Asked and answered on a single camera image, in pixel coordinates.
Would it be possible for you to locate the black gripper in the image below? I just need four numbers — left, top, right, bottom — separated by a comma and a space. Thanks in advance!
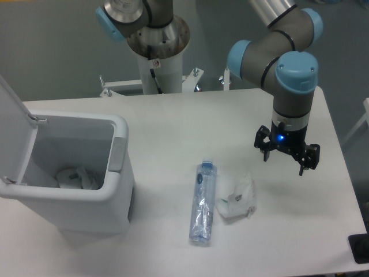
254, 123, 320, 176

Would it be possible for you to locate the white plastic wrapper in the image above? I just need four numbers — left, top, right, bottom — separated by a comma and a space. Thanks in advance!
216, 173, 257, 223

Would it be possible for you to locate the clear plastic water bottle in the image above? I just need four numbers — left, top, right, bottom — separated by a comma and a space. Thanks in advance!
189, 158, 217, 246

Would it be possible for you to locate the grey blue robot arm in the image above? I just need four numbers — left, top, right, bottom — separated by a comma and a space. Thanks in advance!
95, 1, 323, 171

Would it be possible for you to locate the white trash inside can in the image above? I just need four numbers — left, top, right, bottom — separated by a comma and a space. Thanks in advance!
56, 166, 99, 190

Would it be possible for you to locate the white trash can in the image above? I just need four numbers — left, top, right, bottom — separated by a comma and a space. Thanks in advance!
1, 110, 134, 233

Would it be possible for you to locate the white trash can lid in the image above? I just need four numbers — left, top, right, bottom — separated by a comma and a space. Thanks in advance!
1, 78, 47, 184

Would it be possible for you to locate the black device at table edge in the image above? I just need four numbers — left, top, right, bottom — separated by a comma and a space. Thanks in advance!
348, 233, 368, 264

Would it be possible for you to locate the white frame at right edge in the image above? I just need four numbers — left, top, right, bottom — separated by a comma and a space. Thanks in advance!
341, 98, 368, 151

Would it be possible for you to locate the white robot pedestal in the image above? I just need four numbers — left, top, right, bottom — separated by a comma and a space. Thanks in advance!
99, 15, 204, 97

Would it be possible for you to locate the black cable on pedestal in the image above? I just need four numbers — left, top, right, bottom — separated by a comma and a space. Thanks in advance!
146, 44, 164, 95

